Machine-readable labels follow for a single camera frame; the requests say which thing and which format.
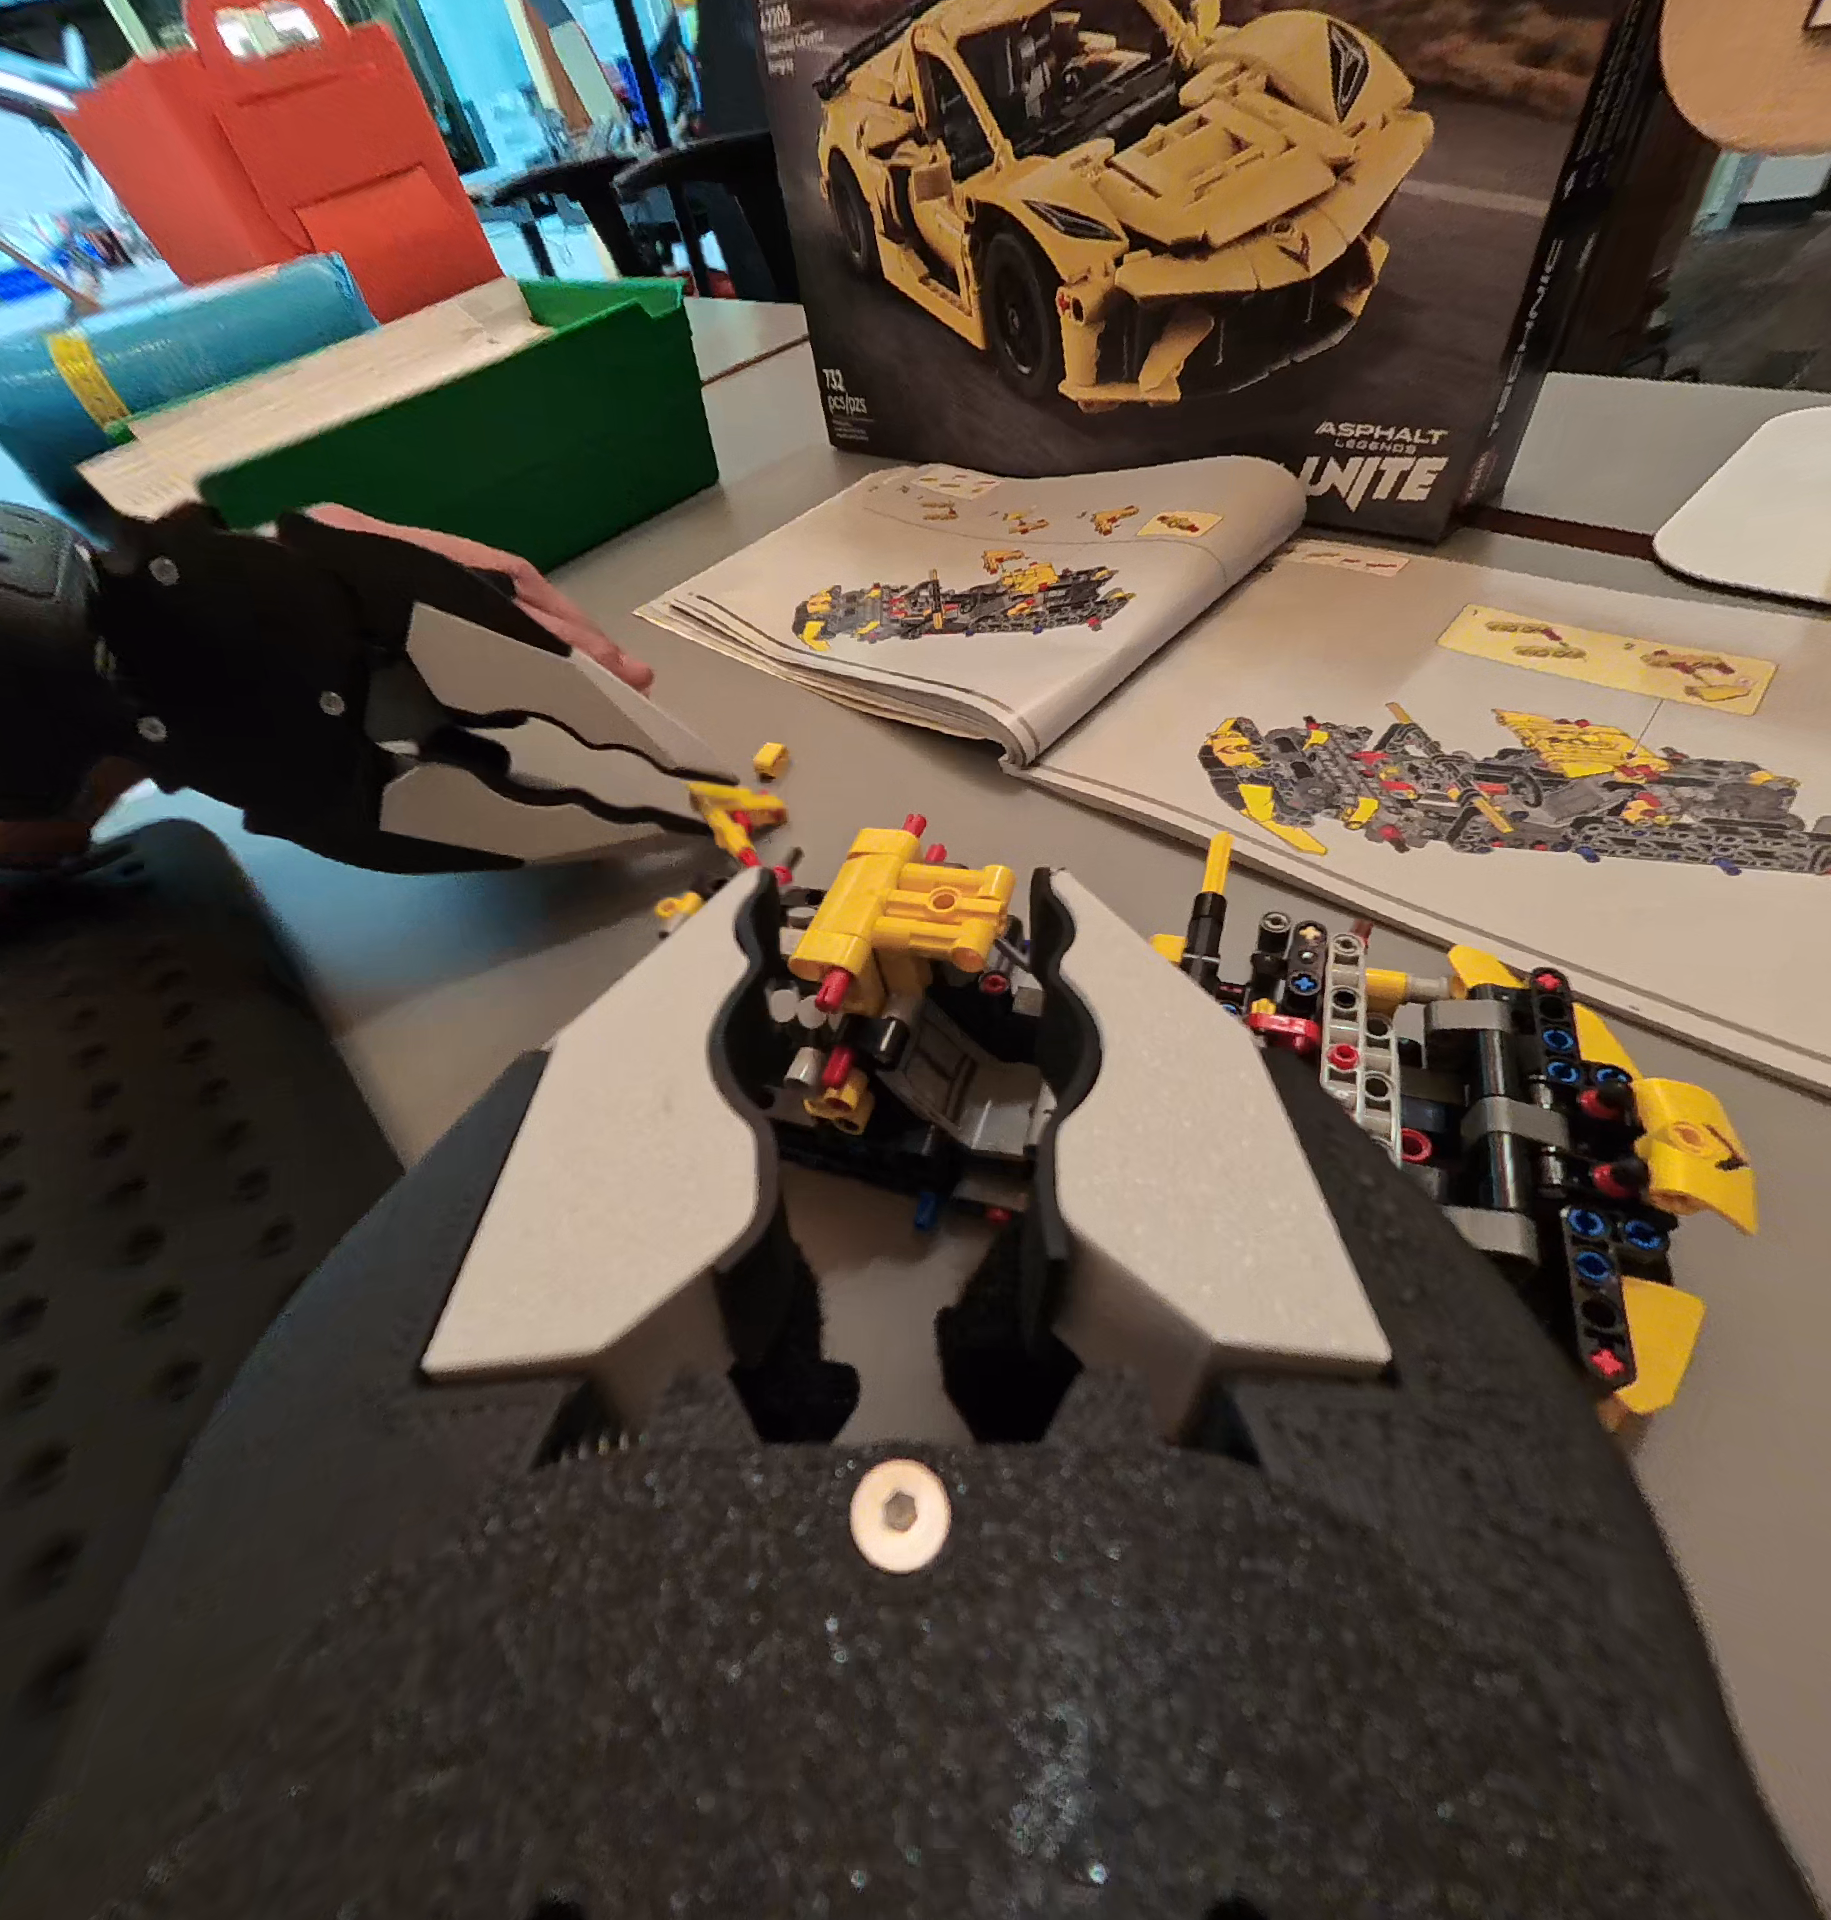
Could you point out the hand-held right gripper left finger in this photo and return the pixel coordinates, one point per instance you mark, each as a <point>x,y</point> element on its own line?
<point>599,1199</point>

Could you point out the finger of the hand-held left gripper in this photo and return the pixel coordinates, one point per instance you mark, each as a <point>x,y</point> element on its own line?
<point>556,682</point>
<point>482,816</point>

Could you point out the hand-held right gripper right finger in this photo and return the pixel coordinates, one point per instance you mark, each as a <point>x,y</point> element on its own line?
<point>1216,1199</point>

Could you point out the yellow black lego car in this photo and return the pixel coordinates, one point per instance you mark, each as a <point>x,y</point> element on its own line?
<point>918,916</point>

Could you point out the yellow two-hole lego connector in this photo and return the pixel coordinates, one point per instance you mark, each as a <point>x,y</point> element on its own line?
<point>770,756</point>

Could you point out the lego instruction booklet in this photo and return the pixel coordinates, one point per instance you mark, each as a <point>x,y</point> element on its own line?
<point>1455,900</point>

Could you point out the black lego set box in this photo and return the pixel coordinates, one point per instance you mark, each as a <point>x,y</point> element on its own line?
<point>1156,226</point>

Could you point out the person's left hand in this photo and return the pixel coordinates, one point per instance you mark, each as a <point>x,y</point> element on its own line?
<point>512,576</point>

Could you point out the green storage bin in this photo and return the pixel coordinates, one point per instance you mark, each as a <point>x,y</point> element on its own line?
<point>524,438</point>

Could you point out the white paper stack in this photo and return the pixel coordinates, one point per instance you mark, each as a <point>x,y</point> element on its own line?
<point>330,383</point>

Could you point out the blue wrapped roll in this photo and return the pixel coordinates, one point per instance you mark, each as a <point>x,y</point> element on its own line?
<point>181,346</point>

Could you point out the black perforated mat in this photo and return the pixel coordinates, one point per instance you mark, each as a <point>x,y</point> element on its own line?
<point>105,1199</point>

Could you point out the orange felt bag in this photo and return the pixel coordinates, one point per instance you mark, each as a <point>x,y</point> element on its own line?
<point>285,150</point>

